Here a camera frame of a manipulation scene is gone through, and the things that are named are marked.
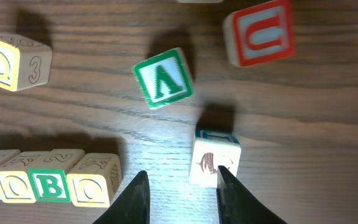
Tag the blue 5 block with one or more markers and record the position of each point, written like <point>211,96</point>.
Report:
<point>200,1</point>

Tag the green B block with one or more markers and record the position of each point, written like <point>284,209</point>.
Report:
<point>48,177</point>

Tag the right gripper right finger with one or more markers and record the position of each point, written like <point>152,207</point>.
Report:
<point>236,204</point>

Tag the blue T block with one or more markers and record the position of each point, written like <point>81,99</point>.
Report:
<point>212,149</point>

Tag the red U block right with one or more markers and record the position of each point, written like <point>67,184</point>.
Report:
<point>259,34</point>

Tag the yellow O block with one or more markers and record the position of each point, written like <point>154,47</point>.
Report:
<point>15,184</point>
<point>95,179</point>

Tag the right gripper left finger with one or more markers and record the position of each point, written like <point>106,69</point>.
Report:
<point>133,204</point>

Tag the yellow block centre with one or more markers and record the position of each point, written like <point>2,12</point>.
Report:
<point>24,63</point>

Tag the green V block right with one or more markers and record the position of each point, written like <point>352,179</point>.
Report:
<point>164,79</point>

